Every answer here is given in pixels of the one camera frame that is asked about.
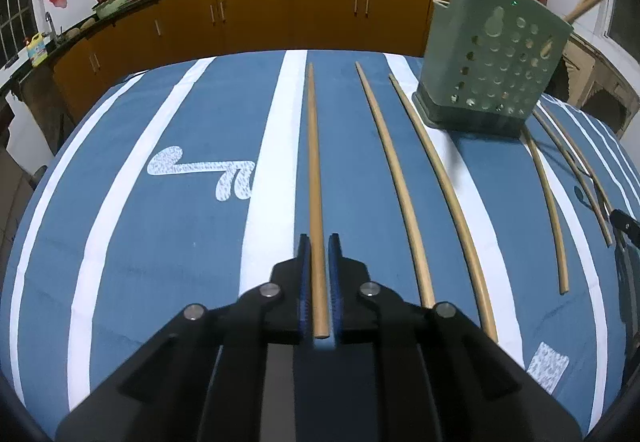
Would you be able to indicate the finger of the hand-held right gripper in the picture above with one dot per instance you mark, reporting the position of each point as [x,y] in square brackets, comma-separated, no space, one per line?
[626,225]

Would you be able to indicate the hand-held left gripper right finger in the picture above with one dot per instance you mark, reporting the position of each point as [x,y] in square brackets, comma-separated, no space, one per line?
[335,287]

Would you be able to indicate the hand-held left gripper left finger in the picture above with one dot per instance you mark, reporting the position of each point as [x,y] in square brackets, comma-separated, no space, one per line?
[302,287]

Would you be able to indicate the green perforated utensil holder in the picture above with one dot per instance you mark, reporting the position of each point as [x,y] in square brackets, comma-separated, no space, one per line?
[500,56]

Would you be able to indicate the blue white striped tablecloth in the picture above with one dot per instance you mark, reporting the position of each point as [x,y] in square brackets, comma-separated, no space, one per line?
[175,247]

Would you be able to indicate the cream wooden sideboard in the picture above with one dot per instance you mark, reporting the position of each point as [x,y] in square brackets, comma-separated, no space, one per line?
[592,54]

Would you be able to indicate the base cabinets with black countertop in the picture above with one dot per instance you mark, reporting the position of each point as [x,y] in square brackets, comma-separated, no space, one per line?
[280,16]

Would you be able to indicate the green basin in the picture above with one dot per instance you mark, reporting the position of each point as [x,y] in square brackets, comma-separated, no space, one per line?
[112,7]

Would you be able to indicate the yellow detergent bottle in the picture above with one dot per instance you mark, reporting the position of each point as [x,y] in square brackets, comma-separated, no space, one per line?
[37,50]

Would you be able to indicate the metal faucet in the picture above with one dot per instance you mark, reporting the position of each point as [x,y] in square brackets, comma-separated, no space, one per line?
[50,24]

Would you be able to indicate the barred window with wide frame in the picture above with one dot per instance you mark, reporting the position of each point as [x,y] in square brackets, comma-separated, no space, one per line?
[15,16]

